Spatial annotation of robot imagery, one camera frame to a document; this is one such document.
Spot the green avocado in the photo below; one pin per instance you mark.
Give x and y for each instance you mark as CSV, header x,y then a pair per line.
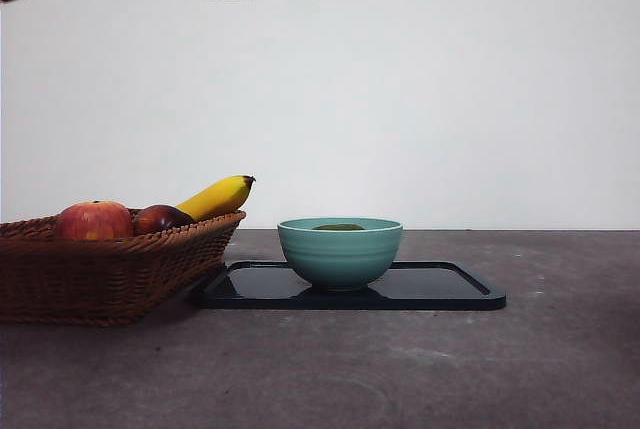
x,y
337,227

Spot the teal ribbed bowl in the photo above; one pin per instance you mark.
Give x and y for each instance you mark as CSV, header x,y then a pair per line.
x,y
340,259

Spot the red yellow apple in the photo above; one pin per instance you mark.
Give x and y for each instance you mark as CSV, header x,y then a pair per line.
x,y
95,219

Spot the dark red plum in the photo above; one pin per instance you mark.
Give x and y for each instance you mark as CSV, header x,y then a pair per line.
x,y
160,219

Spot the yellow banana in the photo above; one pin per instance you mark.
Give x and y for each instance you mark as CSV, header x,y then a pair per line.
x,y
215,199

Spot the brown wicker basket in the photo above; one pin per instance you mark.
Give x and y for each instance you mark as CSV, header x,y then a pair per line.
x,y
100,279

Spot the dark rectangular tray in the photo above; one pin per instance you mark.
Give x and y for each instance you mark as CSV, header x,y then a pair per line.
x,y
440,299

